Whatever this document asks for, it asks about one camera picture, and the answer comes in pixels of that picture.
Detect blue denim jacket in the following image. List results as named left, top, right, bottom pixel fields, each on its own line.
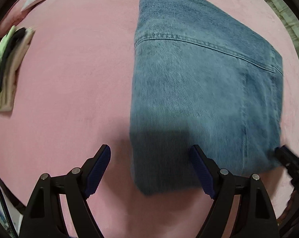
left=130, top=0, right=283, bottom=195

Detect folded green black clothes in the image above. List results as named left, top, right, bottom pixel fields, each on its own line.
left=0, top=26, right=35, bottom=112

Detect pink bed cover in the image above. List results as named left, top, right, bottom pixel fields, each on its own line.
left=0, top=0, right=299, bottom=237

